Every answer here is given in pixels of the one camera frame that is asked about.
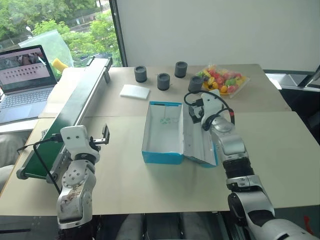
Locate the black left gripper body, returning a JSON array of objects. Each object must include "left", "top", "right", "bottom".
[{"left": 87, "top": 136, "right": 110, "bottom": 152}]

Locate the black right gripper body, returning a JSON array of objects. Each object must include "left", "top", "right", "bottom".
[{"left": 187, "top": 104, "right": 205, "bottom": 124}]

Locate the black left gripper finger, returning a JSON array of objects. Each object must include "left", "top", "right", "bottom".
[{"left": 101, "top": 123, "right": 111, "bottom": 146}]

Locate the blue cardboard box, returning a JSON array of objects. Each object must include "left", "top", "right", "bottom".
[{"left": 141, "top": 100, "right": 219, "bottom": 169}]

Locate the green conveyor belt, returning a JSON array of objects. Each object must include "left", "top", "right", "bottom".
[{"left": 15, "top": 56, "right": 113, "bottom": 185}]

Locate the dark grey cylinder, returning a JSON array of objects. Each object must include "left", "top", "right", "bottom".
[
  {"left": 134, "top": 65, "right": 149, "bottom": 84},
  {"left": 174, "top": 61, "right": 188, "bottom": 79},
  {"left": 188, "top": 76, "right": 204, "bottom": 93},
  {"left": 156, "top": 72, "right": 171, "bottom": 92}
]

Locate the bag of colourful candies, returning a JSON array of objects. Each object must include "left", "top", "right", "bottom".
[{"left": 196, "top": 63, "right": 251, "bottom": 99}]

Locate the white foam pad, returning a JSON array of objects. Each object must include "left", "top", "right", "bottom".
[{"left": 119, "top": 84, "right": 152, "bottom": 101}]

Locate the yellow sponge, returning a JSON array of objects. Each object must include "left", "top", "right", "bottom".
[{"left": 51, "top": 57, "right": 69, "bottom": 74}]

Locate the grey cloth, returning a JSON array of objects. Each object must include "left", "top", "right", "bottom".
[{"left": 0, "top": 133, "right": 26, "bottom": 192}]

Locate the silver laptop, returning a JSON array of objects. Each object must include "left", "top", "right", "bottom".
[{"left": 0, "top": 44, "right": 59, "bottom": 125}]

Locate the grey side desk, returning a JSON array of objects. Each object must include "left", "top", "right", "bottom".
[{"left": 264, "top": 72, "right": 309, "bottom": 90}]

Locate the green transparent plastic bag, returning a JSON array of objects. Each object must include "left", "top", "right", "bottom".
[{"left": 18, "top": 29, "right": 75, "bottom": 69}]

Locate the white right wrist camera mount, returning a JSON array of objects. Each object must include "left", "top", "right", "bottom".
[{"left": 200, "top": 90, "right": 226, "bottom": 126}]

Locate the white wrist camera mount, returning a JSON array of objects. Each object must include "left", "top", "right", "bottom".
[
  {"left": 60, "top": 125, "right": 101, "bottom": 158},
  {"left": 200, "top": 90, "right": 226, "bottom": 126}
]

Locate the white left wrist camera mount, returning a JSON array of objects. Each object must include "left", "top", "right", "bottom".
[{"left": 60, "top": 125, "right": 101, "bottom": 158}]

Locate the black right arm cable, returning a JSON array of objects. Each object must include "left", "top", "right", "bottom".
[{"left": 184, "top": 91, "right": 236, "bottom": 131}]

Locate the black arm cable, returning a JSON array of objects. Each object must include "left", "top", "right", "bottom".
[
  {"left": 184, "top": 91, "right": 236, "bottom": 131},
  {"left": 16, "top": 134, "right": 64, "bottom": 194}
]

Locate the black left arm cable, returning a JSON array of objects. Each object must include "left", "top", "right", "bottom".
[{"left": 16, "top": 134, "right": 64, "bottom": 194}]

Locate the black window frame post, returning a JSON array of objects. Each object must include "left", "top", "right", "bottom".
[{"left": 109, "top": 0, "right": 129, "bottom": 68}]

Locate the red strap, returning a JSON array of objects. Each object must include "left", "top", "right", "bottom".
[{"left": 303, "top": 215, "right": 315, "bottom": 236}]

